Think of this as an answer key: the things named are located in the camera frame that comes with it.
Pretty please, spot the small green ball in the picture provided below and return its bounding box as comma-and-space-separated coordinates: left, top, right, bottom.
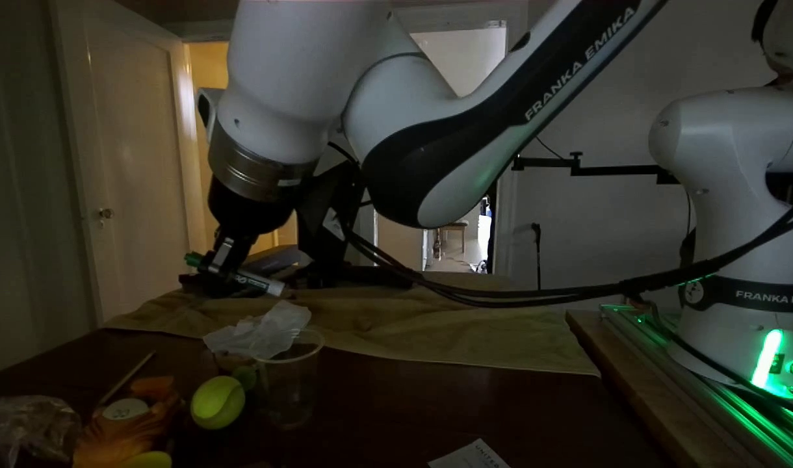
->
231, 363, 264, 395

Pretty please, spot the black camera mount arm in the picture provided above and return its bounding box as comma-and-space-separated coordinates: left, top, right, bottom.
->
508, 152, 681, 188

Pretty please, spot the clear plastic cup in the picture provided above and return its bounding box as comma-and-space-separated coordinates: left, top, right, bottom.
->
256, 336, 327, 431

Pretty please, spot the black wall cable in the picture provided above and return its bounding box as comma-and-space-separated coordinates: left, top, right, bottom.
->
517, 222, 546, 297

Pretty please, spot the dark marker with white end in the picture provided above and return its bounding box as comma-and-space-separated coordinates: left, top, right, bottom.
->
184, 249, 288, 300

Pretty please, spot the yellow-green tennis ball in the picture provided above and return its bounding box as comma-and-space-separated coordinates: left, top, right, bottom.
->
188, 374, 247, 434

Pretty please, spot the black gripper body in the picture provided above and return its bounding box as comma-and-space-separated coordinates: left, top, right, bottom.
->
205, 178, 314, 256

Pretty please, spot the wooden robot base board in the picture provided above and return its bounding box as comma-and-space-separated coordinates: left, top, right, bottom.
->
565, 305, 793, 468

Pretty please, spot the clear crinkled plastic bag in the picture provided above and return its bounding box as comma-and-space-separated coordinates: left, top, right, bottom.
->
0, 395, 83, 468

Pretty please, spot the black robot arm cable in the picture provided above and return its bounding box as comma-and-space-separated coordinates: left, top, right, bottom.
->
325, 204, 793, 310

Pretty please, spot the crumpled white plastic wrap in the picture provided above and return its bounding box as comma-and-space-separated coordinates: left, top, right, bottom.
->
201, 300, 314, 361

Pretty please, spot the orange tiger plush toy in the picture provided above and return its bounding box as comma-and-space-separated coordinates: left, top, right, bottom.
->
71, 371, 188, 468

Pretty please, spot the small yellow-green object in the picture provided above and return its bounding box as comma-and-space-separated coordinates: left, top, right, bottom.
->
121, 451, 175, 468

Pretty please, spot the tan tablecloth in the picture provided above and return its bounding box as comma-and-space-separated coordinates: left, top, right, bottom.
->
108, 280, 603, 380

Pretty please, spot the black base cable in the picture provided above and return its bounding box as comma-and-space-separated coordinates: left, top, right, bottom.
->
617, 293, 793, 410

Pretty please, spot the thin wooden stick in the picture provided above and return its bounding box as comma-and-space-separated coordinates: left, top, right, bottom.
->
95, 349, 158, 410

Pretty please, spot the white door with knob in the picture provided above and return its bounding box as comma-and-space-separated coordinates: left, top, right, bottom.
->
49, 0, 212, 331

